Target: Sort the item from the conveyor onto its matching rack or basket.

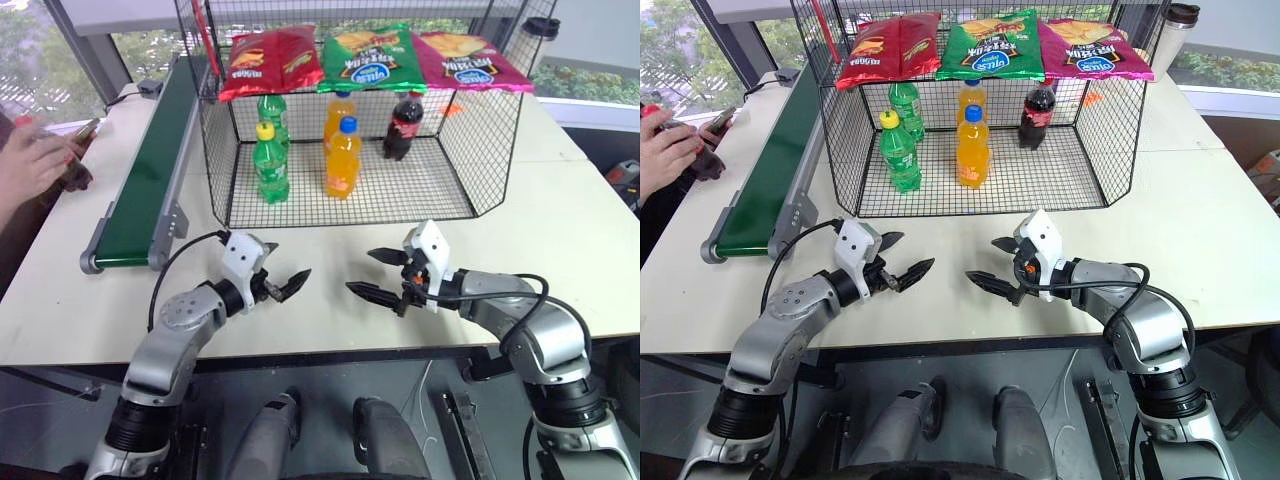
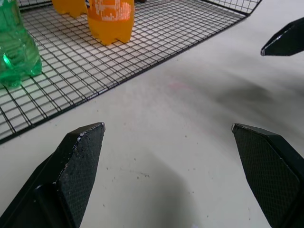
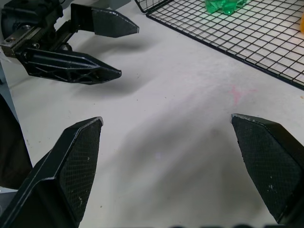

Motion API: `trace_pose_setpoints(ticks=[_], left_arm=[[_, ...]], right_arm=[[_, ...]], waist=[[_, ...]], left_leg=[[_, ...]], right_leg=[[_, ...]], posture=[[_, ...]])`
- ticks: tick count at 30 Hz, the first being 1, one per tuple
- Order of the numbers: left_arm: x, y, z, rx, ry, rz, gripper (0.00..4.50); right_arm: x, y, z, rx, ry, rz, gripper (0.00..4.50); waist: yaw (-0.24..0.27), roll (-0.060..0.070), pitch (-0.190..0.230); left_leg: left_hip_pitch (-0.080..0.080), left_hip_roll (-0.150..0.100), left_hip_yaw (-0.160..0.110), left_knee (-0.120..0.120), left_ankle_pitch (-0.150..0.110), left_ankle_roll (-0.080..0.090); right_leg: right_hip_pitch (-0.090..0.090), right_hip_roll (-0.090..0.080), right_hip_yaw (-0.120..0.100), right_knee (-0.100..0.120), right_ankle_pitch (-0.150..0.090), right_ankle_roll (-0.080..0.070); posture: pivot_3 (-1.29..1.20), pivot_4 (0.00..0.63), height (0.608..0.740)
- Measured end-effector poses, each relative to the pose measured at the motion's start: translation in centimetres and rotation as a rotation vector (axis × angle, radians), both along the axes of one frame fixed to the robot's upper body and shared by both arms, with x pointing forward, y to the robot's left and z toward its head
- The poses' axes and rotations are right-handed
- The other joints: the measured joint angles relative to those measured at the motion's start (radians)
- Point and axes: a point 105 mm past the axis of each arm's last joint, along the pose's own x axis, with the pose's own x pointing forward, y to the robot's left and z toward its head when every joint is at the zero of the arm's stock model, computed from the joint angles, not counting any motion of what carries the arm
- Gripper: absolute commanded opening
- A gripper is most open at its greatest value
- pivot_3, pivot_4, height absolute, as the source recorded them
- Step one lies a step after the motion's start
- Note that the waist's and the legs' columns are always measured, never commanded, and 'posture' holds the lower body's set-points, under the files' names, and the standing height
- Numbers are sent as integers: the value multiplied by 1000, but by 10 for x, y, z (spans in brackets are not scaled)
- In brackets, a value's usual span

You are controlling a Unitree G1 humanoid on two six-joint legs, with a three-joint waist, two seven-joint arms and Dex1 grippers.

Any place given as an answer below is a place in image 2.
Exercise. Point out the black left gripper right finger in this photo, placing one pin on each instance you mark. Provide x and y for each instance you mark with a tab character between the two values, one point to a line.
268	175

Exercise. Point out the green soda bottle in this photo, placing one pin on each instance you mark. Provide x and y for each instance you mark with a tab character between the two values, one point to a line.
16	47

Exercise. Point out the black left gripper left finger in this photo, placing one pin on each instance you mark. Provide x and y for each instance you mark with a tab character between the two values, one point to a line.
71	180

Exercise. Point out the orange soda bottle with label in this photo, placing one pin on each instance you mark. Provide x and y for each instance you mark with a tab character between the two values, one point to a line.
110	21

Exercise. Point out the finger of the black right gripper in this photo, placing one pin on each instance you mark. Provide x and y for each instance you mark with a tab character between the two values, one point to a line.
285	39

